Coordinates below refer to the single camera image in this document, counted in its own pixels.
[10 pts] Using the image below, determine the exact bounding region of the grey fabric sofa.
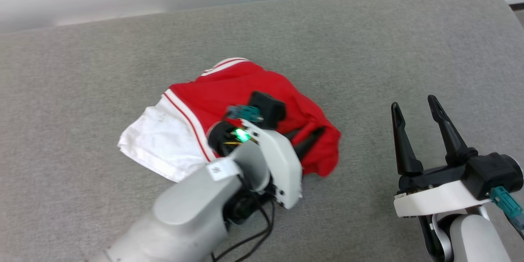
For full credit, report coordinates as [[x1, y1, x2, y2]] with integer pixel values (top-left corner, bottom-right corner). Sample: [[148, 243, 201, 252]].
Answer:
[[0, 0, 524, 262]]

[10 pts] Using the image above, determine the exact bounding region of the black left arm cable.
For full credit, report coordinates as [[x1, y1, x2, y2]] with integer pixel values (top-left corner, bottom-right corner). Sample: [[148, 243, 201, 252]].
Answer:
[[210, 196, 276, 262]]

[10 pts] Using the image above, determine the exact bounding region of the teal left camera connector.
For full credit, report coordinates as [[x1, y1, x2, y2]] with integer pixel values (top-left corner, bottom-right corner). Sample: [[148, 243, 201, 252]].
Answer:
[[226, 105, 263, 123]]

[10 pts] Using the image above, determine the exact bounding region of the teal camera connector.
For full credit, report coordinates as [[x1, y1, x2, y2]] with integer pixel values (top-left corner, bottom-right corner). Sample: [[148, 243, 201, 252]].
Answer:
[[489, 186, 524, 230], [226, 105, 263, 123]]

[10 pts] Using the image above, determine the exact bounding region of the red and white basketball jersey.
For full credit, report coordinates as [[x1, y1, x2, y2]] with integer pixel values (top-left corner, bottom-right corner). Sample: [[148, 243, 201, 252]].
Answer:
[[118, 57, 341, 183]]

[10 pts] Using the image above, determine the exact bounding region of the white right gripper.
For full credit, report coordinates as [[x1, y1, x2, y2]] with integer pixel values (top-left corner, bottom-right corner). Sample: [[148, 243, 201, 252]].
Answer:
[[391, 95, 491, 218]]

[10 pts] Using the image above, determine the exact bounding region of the teal right camera connector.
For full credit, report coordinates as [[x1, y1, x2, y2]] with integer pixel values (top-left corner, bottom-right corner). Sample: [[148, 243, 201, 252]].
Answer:
[[489, 186, 524, 230]]

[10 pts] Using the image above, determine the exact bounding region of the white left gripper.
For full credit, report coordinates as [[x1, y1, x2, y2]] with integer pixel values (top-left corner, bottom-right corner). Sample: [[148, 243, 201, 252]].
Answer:
[[241, 119, 326, 210]]

